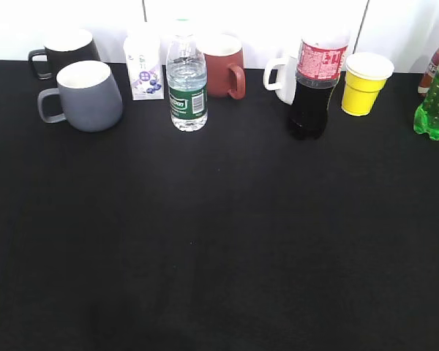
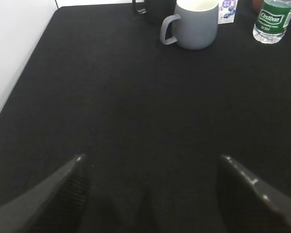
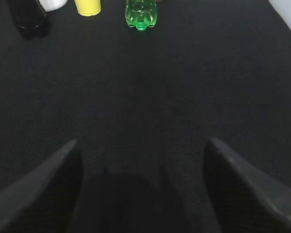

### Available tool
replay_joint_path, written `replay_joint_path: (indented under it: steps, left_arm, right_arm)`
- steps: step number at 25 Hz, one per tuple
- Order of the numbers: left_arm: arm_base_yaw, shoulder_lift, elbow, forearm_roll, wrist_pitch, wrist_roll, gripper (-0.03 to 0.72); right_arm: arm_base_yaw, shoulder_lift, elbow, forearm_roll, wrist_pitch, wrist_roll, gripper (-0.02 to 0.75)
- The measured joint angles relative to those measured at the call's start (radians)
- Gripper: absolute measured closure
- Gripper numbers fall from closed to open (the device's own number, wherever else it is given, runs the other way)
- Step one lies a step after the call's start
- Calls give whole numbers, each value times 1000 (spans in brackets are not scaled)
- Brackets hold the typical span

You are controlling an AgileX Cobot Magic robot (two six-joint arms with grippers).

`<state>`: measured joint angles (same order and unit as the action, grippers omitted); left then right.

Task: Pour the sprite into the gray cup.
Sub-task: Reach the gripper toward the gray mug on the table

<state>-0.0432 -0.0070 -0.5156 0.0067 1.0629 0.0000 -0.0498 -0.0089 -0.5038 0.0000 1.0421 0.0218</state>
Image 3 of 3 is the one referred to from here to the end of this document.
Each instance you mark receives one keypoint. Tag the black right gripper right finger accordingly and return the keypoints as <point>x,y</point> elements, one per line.
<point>245,199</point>

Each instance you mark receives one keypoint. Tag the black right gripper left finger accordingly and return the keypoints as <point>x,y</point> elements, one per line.
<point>45,200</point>

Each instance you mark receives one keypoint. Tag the dark cola bottle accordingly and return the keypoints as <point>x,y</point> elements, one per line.
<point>29,18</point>

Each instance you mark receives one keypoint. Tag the white ceramic mug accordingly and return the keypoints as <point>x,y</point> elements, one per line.
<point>52,5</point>

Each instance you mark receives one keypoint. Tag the green plastic soda bottle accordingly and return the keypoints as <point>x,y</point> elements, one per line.
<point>141,14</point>

